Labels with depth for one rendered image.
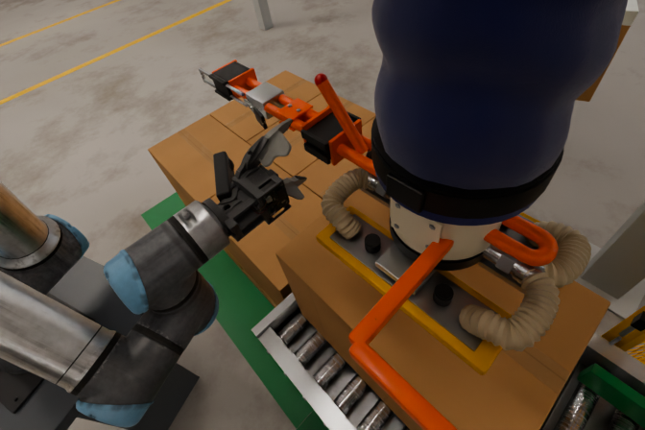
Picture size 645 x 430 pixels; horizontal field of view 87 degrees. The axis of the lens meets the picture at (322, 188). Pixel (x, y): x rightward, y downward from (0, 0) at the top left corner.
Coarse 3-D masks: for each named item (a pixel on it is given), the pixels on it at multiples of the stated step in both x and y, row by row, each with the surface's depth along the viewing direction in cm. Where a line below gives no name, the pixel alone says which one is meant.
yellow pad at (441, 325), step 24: (360, 216) 66; (336, 240) 63; (360, 240) 62; (384, 240) 61; (360, 264) 59; (384, 288) 56; (432, 288) 54; (456, 288) 54; (408, 312) 53; (432, 312) 52; (456, 312) 51; (504, 312) 51; (456, 336) 49; (480, 360) 47
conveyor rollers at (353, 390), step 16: (304, 320) 114; (288, 336) 111; (320, 336) 109; (304, 352) 107; (336, 352) 106; (320, 368) 105; (336, 368) 103; (320, 384) 101; (352, 384) 99; (336, 400) 97; (352, 400) 97; (576, 400) 91; (592, 400) 90; (368, 416) 94; (384, 416) 94; (576, 416) 88; (624, 416) 87
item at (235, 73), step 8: (232, 64) 86; (240, 64) 85; (216, 72) 84; (224, 72) 84; (232, 72) 83; (240, 72) 82; (248, 72) 82; (232, 80) 81; (240, 80) 82; (256, 80) 85; (248, 88) 85
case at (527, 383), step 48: (336, 288) 77; (480, 288) 73; (576, 288) 70; (336, 336) 90; (384, 336) 69; (432, 336) 68; (576, 336) 65; (432, 384) 62; (480, 384) 61; (528, 384) 60
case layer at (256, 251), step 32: (288, 96) 204; (320, 96) 200; (192, 128) 195; (224, 128) 191; (256, 128) 188; (160, 160) 179; (192, 160) 176; (288, 160) 167; (320, 160) 164; (192, 192) 161; (320, 192) 151; (288, 224) 141; (256, 256) 133; (288, 288) 125
